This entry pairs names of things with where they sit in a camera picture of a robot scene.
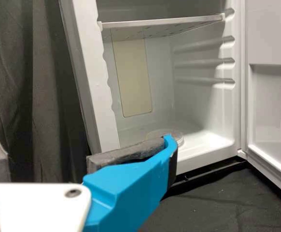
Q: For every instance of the black platform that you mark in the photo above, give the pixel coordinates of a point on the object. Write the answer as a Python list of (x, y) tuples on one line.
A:
[(210, 170)]

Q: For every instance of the white incubator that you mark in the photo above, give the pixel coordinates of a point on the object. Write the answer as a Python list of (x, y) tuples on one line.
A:
[(191, 108)]

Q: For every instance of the petri dish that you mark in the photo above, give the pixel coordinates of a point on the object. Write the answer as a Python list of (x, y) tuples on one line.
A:
[(179, 137)]

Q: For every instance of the incubator door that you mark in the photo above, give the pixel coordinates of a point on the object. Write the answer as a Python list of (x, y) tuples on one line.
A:
[(268, 108)]

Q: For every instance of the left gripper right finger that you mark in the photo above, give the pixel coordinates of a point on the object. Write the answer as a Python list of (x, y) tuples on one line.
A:
[(130, 188)]

